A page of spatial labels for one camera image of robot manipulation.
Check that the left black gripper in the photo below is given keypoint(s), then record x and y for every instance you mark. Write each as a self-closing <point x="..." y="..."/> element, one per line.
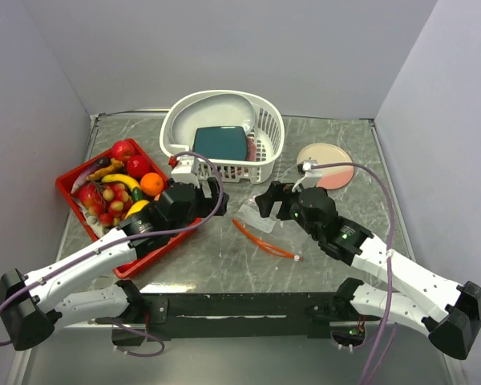
<point x="214" y="187"/>

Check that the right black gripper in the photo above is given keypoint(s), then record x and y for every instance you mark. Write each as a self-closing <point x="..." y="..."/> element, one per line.
<point x="278" y="191"/>

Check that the clear orange zip top bag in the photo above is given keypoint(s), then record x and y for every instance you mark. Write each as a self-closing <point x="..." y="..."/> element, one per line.
<point x="278" y="238"/>

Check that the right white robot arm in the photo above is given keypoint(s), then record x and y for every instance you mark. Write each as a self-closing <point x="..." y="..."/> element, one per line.
<point x="447" y="312"/>

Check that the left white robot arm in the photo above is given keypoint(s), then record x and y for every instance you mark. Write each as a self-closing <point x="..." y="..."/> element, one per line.
<point x="34" y="305"/>

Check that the red apple top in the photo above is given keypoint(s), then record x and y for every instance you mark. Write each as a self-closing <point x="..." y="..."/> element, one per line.
<point x="122" y="151"/>

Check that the pink bowl in basket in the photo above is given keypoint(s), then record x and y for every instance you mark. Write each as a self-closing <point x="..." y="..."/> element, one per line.
<point x="252" y="150"/>

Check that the teal square plate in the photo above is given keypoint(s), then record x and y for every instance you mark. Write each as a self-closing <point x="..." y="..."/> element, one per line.
<point x="221" y="143"/>

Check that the white plastic dish basket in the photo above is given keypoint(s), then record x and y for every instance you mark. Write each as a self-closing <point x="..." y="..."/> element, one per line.
<point x="268" y="134"/>

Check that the pink round plate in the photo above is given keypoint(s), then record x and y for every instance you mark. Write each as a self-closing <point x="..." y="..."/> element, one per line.
<point x="332" y="178"/>

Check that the orange fruit upper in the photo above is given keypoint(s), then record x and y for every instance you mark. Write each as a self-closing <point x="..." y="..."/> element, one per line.
<point x="152" y="184"/>

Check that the green cucumber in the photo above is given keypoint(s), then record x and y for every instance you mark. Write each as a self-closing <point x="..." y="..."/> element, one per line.
<point x="137" y="194"/>

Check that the white kidney shaped plate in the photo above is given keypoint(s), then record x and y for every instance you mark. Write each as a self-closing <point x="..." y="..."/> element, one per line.
<point x="224" y="109"/>

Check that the red pomegranate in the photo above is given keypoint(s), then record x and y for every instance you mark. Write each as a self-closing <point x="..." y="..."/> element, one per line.
<point x="138" y="166"/>

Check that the red plastic tray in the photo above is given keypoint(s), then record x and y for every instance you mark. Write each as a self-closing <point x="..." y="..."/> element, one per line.
<point x="64" y="184"/>

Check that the yellow banana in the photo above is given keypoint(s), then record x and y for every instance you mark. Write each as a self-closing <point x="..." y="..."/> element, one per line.
<point x="129" y="181"/>

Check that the purple eggplant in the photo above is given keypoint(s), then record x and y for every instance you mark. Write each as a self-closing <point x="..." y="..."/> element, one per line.
<point x="101" y="162"/>

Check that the orange ginger root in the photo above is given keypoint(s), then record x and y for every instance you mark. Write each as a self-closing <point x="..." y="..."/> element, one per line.
<point x="115" y="165"/>

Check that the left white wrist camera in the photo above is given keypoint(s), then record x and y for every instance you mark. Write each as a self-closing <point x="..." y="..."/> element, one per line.
<point x="184" y="170"/>

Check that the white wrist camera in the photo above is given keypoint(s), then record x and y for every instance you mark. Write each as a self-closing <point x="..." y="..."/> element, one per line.
<point x="309" y="175"/>
<point x="184" y="170"/>

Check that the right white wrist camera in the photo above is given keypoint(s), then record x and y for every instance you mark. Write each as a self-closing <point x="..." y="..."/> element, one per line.
<point x="309" y="175"/>

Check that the black base frame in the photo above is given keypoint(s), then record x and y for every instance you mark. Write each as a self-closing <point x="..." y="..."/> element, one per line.
<point x="170" y="316"/>

